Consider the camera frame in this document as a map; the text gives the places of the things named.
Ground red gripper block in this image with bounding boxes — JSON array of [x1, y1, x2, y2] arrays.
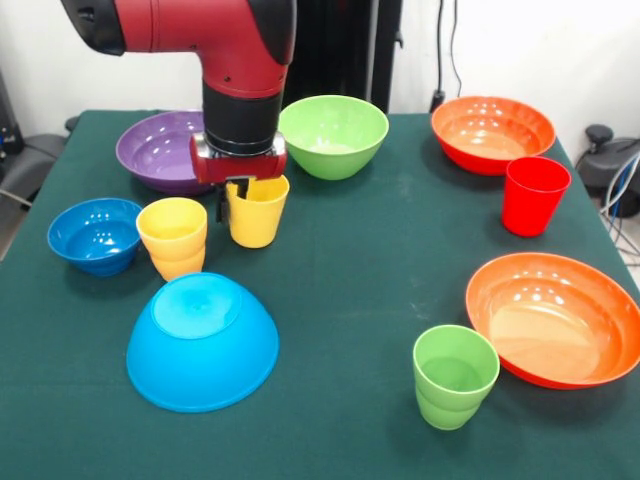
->
[[188, 132, 289, 224]]

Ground yellow smooth plastic cup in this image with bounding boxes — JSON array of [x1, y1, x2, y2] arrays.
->
[[224, 174, 291, 250]]

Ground light blue plastic bowl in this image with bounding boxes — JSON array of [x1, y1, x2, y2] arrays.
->
[[125, 271, 280, 414]]

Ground yellow stepped plastic cup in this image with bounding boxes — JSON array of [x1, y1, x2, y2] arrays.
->
[[135, 197, 209, 282]]

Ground purple plastic bowl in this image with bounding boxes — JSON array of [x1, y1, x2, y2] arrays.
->
[[115, 110, 216, 196]]

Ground light green plastic bowl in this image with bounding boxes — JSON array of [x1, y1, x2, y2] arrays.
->
[[277, 94, 390, 182]]

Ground dark blue plastic bowl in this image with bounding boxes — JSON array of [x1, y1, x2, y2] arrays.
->
[[46, 197, 145, 279]]

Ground dark green tablecloth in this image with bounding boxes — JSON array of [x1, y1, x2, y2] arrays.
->
[[0, 109, 640, 480]]

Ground black equipment box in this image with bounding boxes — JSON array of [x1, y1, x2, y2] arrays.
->
[[0, 69, 26, 161]]

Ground orange plastic bowl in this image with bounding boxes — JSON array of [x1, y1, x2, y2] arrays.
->
[[430, 95, 557, 177], [464, 252, 640, 390]]

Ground green stepped plastic cup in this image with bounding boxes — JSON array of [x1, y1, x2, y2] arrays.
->
[[412, 324, 501, 432]]

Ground red plastic cup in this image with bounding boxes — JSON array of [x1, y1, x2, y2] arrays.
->
[[501, 156, 573, 238]]

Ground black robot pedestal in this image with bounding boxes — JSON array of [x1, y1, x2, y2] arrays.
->
[[287, 0, 405, 114]]

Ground black wall cable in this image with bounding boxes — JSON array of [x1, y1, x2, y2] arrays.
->
[[430, 0, 464, 114]]

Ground blue and white cables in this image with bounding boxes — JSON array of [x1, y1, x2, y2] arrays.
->
[[602, 152, 640, 256]]

